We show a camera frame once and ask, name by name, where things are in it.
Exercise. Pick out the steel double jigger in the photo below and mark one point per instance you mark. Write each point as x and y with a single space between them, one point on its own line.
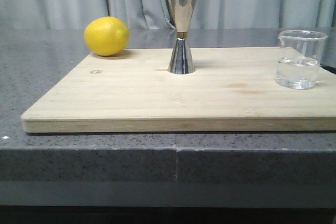
181 59

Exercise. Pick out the clear glass beaker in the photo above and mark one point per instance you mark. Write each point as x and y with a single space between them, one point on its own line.
300 57

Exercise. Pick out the light wooden cutting board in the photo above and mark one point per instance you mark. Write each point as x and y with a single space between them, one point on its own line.
231 89

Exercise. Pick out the yellow lemon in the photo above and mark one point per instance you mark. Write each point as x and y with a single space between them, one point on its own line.
106 36

